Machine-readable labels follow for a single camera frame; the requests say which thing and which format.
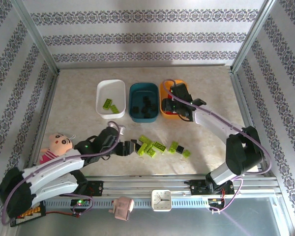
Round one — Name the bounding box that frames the orange plastic container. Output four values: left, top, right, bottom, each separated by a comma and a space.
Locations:
159, 79, 191, 120

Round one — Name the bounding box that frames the teal plastic container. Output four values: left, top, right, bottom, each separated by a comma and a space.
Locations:
129, 83, 160, 123

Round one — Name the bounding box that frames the pink plush doll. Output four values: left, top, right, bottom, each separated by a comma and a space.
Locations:
39, 132, 76, 165

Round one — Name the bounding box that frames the white plastic container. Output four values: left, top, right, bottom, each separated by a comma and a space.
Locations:
95, 79, 126, 119

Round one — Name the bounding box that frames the pink pencil sharpener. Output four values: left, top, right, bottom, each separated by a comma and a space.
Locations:
109, 196, 135, 221

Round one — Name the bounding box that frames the white square analog clock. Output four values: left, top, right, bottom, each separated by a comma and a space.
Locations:
151, 189, 173, 212

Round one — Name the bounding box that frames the small lit circuit board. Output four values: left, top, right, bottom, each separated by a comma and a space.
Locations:
71, 199, 90, 207

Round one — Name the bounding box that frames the black power distribution board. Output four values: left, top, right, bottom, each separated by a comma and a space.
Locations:
9, 203, 46, 227

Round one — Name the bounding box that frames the grey metal sheet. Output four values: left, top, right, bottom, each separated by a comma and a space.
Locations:
14, 196, 293, 236

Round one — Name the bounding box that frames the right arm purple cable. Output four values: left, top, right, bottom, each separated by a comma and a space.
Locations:
163, 78, 272, 214

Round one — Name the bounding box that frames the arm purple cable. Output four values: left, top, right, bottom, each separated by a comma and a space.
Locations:
1, 120, 121, 226
163, 78, 272, 214

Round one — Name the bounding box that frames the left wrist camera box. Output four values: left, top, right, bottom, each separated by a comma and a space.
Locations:
107, 121, 126, 135

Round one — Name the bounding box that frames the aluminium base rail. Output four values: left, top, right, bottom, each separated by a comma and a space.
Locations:
13, 176, 278, 197

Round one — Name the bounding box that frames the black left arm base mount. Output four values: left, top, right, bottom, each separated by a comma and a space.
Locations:
59, 180, 104, 197

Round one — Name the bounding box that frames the thin aluminium frame bar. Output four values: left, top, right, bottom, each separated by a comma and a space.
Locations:
56, 63, 233, 71

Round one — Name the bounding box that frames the grey slotted cable duct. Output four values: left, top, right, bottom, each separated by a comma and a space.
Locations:
43, 198, 211, 209

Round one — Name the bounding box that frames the aluminium frame rail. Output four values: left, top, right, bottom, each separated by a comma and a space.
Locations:
230, 70, 277, 177
26, 70, 61, 179

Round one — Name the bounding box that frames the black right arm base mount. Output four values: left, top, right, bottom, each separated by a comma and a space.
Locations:
190, 179, 235, 196

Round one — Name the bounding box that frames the red and black wire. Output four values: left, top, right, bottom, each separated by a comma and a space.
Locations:
45, 210, 81, 219

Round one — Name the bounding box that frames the aluminium frame post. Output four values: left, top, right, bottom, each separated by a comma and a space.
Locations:
12, 0, 61, 74
230, 0, 278, 73

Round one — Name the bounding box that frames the small wired circuit board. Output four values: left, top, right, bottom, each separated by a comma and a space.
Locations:
208, 198, 226, 213

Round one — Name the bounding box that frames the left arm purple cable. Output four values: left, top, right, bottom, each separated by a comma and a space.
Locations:
1, 120, 121, 226

